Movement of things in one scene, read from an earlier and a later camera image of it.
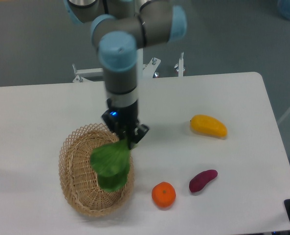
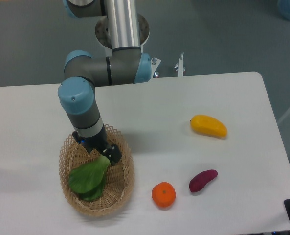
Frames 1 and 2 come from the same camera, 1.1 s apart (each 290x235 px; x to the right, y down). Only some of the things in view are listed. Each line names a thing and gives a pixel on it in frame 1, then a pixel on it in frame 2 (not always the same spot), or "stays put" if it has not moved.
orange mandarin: x=164 y=194 stays put
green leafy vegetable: x=111 y=162 → x=88 y=179
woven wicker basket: x=79 y=180 stays put
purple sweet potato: x=199 y=181 stays put
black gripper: x=122 y=121 → x=100 y=142
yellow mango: x=209 y=125 stays put
